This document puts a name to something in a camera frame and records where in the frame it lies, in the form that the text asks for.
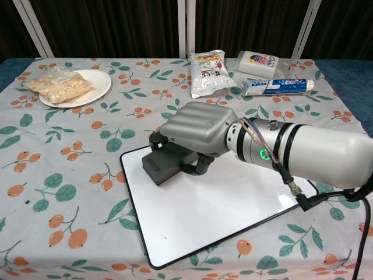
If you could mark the blue white toothpaste tube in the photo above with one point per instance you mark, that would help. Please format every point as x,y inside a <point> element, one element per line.
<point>277,87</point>

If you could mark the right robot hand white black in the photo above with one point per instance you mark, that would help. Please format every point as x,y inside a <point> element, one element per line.
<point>198,125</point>

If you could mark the white drawing board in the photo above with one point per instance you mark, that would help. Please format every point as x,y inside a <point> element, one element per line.
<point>218,210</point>

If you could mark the clear bag beige snacks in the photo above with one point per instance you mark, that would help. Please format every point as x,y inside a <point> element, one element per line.
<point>58,86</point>

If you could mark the silver white snack packet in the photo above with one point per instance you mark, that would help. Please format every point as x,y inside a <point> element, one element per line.
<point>209,76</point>

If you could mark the grey board eraser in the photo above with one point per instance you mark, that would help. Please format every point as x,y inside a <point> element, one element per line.
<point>166,166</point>

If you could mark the floral tablecloth orange green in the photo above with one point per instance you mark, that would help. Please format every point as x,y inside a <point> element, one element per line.
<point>73,175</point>

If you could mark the white pack in clear wrap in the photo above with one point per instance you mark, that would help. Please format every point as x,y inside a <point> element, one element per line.
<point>256,64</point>

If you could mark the white round plate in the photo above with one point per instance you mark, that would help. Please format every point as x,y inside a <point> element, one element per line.
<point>96,84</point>

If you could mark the white metal frame post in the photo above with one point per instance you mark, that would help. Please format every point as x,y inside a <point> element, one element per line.
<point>33,29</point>
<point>186,29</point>
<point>306,29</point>

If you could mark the right robot arm silver white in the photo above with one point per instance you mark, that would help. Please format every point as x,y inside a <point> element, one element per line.
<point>306,151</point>

